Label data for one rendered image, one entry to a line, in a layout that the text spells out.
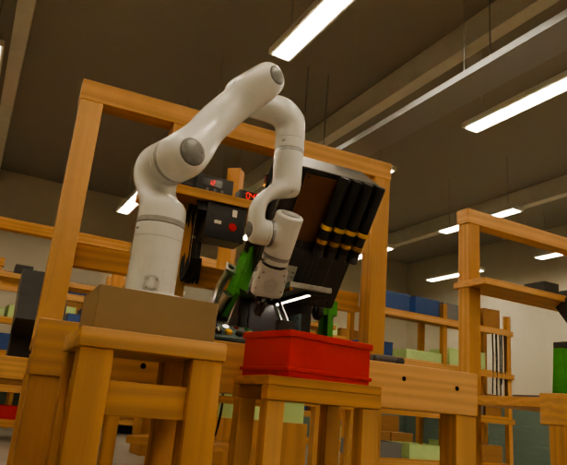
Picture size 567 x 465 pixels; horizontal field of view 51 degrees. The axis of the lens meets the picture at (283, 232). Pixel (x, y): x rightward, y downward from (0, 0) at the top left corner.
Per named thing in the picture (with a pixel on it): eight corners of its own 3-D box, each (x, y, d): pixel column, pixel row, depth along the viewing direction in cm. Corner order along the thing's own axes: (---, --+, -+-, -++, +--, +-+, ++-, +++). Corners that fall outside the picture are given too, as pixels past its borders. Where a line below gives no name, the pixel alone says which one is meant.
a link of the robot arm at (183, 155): (161, 196, 156) (194, 184, 144) (132, 160, 152) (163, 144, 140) (264, 100, 184) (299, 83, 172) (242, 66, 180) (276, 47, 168)
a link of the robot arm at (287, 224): (265, 256, 171) (294, 261, 175) (279, 215, 167) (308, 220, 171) (257, 245, 178) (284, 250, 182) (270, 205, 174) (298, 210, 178)
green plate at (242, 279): (251, 307, 209) (271, 255, 216) (231, 298, 207) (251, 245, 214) (240, 311, 220) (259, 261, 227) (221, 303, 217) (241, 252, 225)
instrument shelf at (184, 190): (347, 230, 263) (348, 221, 264) (147, 185, 230) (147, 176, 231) (321, 242, 285) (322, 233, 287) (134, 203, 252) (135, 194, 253)
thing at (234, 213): (243, 244, 242) (247, 208, 247) (204, 235, 236) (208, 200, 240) (233, 249, 253) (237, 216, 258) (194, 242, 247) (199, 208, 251)
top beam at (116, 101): (391, 180, 295) (391, 163, 298) (79, 97, 239) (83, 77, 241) (381, 185, 303) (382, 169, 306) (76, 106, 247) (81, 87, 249)
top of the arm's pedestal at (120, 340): (226, 362, 133) (228, 343, 134) (77, 344, 120) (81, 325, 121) (185, 365, 161) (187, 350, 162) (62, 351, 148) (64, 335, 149)
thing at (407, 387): (478, 416, 210) (478, 374, 215) (28, 374, 154) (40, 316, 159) (452, 414, 223) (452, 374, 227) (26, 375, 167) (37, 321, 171)
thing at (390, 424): (386, 453, 1207) (387, 415, 1228) (414, 458, 1139) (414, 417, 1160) (338, 450, 1151) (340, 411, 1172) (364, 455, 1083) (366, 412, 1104)
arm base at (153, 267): (190, 300, 137) (201, 224, 142) (106, 288, 133) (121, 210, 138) (183, 309, 155) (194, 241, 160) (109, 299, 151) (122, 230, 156)
